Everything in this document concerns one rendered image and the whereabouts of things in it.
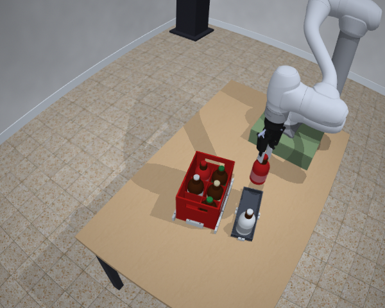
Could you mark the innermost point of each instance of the red bottle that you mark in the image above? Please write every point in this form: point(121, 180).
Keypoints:
point(260, 171)
point(203, 171)

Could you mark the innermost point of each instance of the brown bottle with white cap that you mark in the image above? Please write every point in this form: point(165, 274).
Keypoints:
point(195, 185)

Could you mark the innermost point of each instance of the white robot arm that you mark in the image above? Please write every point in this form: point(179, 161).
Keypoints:
point(320, 106)

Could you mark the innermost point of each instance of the white bottle with brown band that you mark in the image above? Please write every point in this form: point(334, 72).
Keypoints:
point(245, 222)

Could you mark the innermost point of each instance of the brown glass bottle with cream cap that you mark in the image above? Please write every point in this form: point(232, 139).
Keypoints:
point(215, 190)

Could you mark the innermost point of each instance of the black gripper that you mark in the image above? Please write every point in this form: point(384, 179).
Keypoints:
point(265, 140)

